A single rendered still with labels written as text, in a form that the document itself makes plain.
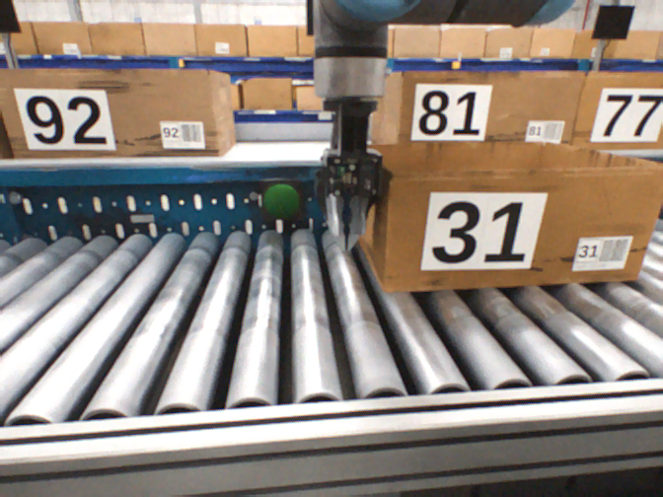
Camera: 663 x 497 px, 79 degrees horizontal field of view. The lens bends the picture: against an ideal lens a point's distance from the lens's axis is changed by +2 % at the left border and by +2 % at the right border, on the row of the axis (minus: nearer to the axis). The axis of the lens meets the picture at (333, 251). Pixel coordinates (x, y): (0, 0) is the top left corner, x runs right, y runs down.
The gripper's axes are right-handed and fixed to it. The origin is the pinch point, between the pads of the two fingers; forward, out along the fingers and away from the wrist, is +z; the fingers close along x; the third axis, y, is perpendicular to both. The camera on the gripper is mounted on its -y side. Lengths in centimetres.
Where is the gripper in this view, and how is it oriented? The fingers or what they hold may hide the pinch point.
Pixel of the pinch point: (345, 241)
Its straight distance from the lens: 60.8
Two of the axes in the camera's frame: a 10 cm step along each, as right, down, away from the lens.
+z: 0.0, 9.3, 3.7
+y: 1.1, 3.7, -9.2
